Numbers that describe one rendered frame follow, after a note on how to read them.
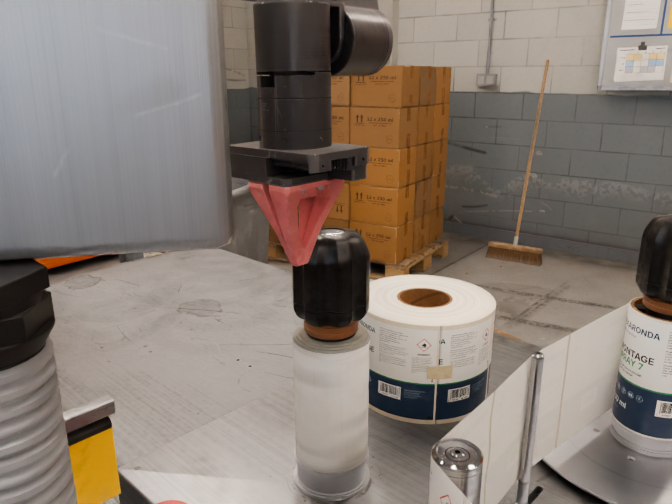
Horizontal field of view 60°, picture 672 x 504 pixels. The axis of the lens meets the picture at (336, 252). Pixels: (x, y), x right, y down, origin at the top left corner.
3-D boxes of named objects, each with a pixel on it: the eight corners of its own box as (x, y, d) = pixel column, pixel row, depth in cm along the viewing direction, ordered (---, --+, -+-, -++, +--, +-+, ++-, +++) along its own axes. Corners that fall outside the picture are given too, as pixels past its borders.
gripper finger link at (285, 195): (290, 245, 55) (287, 144, 52) (347, 260, 50) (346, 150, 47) (232, 262, 50) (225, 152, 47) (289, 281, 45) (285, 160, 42)
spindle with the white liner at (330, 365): (385, 475, 69) (392, 230, 60) (332, 514, 63) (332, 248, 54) (330, 443, 75) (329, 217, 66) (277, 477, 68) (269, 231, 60)
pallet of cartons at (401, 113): (449, 255, 450) (460, 66, 410) (403, 286, 383) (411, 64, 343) (319, 234, 511) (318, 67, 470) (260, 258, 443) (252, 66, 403)
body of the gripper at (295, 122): (283, 158, 52) (280, 72, 50) (371, 169, 46) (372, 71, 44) (225, 167, 48) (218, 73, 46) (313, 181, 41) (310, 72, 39)
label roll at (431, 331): (507, 421, 79) (516, 324, 75) (361, 426, 78) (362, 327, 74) (467, 354, 98) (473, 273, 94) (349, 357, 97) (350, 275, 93)
